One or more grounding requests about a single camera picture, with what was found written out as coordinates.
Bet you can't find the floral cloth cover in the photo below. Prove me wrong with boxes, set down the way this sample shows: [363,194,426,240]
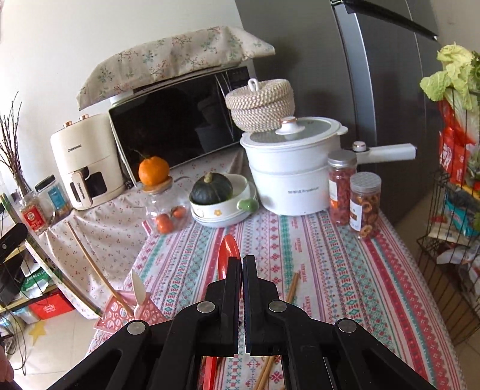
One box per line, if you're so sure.
[76,25,276,111]

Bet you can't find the pink perforated utensil basket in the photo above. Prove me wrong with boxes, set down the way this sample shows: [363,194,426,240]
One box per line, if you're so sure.
[94,289,169,332]

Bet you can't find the red box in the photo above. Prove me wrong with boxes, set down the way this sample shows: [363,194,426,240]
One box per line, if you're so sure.
[28,292,76,320]

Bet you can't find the clear glass jar wooden lid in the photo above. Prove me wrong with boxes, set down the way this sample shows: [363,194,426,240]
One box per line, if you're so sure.
[142,175,188,235]

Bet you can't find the black glass-door microwave oven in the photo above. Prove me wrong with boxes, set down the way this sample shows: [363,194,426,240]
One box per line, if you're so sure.
[108,65,256,186]

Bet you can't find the large orange with stem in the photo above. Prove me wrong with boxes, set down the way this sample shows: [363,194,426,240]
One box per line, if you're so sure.
[138,155,169,186]

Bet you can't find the small-floral white tablecloth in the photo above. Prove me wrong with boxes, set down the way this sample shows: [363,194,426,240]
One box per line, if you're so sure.
[37,144,248,319]

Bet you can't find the napa cabbage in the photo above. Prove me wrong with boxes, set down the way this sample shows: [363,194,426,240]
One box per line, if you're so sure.
[419,43,480,111]

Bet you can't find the wooden side shelf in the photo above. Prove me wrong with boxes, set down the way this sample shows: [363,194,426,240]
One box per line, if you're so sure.
[0,193,66,312]

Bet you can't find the grey refrigerator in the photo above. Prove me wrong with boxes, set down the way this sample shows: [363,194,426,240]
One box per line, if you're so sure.
[234,0,443,226]

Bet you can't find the cream air fryer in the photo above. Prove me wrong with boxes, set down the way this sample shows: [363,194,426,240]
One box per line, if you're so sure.
[50,113,126,211]

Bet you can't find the long wooden cooking chopstick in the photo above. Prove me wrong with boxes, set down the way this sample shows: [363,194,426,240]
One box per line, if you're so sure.
[67,222,135,317]

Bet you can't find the black-lid jar blue label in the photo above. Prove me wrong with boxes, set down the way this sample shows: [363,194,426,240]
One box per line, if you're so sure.
[34,174,72,226]

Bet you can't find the woven rattan lidded basket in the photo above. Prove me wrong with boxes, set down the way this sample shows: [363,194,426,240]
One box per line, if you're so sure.
[225,79,295,133]

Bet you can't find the white bowl green handle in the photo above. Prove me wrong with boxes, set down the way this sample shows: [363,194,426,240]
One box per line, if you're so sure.
[188,174,260,220]

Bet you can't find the clear jar red label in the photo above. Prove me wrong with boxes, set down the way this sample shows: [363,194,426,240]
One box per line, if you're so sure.
[15,191,49,236]

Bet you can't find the bundle of dry twigs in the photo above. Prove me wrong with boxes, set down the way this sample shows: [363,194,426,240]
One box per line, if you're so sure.
[0,92,32,196]

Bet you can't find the white plastic spoon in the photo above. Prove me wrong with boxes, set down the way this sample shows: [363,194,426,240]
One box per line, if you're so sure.
[131,270,148,306]

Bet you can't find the white electric cooking pot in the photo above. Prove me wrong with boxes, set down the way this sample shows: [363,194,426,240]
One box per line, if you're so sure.
[240,120,418,216]

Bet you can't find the red snack packet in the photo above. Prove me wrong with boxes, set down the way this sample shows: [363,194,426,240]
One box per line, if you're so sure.
[439,101,475,184]

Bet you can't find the black wire rack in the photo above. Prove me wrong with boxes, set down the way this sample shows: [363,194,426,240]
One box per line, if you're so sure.
[416,86,480,346]

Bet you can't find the jar of dried fruit rings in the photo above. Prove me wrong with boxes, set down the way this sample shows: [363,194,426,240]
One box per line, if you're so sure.
[349,172,382,241]

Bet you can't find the striped patterned tablecloth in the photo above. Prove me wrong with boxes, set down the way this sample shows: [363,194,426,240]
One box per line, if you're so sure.
[86,208,467,390]

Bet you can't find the jar of red dried berries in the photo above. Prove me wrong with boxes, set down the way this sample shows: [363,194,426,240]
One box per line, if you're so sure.
[327,151,358,226]

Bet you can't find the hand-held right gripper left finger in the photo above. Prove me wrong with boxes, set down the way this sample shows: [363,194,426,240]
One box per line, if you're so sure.
[47,257,242,390]

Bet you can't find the dark green pumpkin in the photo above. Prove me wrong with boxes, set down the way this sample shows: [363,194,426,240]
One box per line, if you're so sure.
[190,172,234,206]

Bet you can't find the blue snack packet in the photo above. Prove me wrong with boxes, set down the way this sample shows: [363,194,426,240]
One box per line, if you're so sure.
[444,195,480,235]

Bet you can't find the red plastic spoon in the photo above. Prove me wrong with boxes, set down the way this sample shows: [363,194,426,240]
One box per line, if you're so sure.
[202,233,241,390]

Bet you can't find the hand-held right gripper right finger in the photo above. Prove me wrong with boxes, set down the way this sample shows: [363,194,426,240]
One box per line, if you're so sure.
[243,255,441,390]

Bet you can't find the white plate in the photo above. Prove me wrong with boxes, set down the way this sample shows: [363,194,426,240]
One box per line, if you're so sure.
[191,187,259,228]

